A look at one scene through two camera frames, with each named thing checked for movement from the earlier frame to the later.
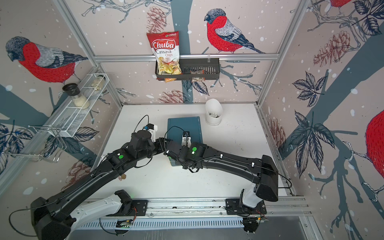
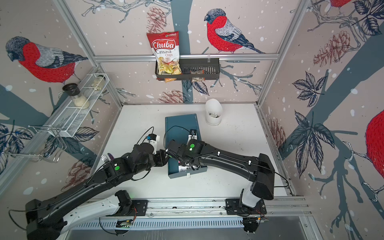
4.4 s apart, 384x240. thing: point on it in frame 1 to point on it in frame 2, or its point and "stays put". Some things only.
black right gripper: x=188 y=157 stays put
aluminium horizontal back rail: x=151 y=57 stays put
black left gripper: x=161 y=142 to x=163 y=159
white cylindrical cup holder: x=214 y=111 stays put
